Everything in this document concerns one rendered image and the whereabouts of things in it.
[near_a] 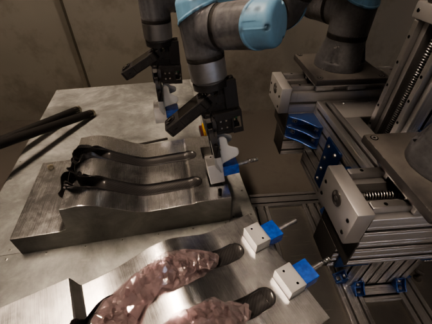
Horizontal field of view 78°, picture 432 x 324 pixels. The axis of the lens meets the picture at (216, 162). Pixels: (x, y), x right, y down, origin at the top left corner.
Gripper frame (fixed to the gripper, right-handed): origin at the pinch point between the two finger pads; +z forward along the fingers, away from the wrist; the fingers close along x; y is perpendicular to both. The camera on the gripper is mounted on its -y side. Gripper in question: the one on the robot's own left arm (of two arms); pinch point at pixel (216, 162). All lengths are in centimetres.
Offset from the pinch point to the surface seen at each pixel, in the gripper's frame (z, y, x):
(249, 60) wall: 27, 60, 181
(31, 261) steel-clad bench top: 8.6, -46.5, -8.4
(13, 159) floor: 53, -146, 150
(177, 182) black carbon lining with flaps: 4.0, -10.8, 1.2
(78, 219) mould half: 1.0, -32.8, -7.3
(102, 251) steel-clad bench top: 10.9, -31.1, -8.9
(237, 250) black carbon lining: 11.5, -0.6, -18.0
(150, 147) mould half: 0.7, -17.1, 16.9
